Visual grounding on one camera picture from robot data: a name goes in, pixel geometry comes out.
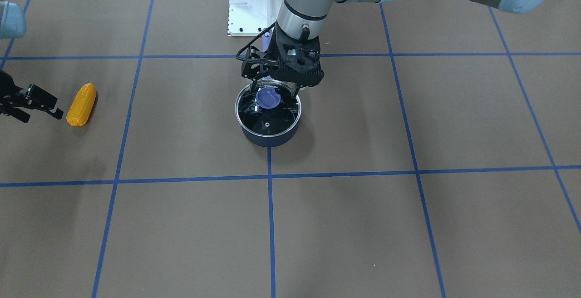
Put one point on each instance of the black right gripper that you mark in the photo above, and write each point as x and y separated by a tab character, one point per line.
6	94

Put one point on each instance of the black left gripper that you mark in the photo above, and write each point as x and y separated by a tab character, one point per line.
273	48

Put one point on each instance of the glass pot lid blue knob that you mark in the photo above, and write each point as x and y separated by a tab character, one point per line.
268	109

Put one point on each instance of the yellow corn cob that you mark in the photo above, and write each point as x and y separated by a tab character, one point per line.
82	106

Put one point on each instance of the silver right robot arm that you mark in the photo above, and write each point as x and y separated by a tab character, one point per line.
13	97

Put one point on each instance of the dark blue saucepan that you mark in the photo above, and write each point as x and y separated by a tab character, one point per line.
268	127

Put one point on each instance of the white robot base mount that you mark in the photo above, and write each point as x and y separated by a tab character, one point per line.
248	18

